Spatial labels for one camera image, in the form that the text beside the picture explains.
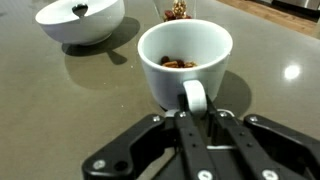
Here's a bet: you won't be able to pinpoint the mixed nuts and raisins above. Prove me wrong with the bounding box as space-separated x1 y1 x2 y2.
163 0 193 22
159 55 199 69

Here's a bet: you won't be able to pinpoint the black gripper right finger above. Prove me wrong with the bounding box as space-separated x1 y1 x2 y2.
204 94 320 180

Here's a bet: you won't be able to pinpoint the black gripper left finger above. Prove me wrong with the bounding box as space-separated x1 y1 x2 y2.
81 94 218 180

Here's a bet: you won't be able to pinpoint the white ceramic bowl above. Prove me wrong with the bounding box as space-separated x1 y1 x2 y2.
35 0 126 47

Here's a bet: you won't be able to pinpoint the white ceramic mug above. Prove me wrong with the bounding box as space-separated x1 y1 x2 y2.
137 18 234 118

